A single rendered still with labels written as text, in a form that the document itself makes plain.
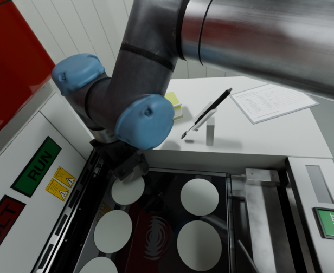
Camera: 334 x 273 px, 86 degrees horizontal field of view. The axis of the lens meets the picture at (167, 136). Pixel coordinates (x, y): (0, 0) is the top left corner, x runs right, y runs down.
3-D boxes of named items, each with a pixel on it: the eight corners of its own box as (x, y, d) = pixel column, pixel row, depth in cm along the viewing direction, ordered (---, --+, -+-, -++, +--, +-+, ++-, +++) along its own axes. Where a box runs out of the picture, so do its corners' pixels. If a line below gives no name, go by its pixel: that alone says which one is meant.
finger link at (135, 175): (131, 184, 53) (120, 169, 46) (146, 171, 55) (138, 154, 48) (137, 192, 51) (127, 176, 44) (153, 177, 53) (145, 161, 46)
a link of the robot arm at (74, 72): (64, 85, 22) (36, 70, 26) (102, 140, 31) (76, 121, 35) (111, 55, 26) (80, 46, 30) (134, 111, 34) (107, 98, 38)
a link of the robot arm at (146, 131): (162, 59, 18) (98, 43, 23) (128, 158, 20) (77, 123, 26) (194, 80, 25) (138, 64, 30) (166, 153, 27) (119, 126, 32)
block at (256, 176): (244, 183, 50) (246, 179, 48) (243, 173, 52) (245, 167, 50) (276, 186, 48) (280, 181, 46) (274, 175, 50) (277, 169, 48)
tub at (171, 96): (161, 127, 57) (158, 111, 52) (155, 112, 62) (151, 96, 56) (184, 119, 57) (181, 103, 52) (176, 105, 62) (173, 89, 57)
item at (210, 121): (192, 146, 50) (189, 111, 40) (193, 135, 53) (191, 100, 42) (214, 147, 49) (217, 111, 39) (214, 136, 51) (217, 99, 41)
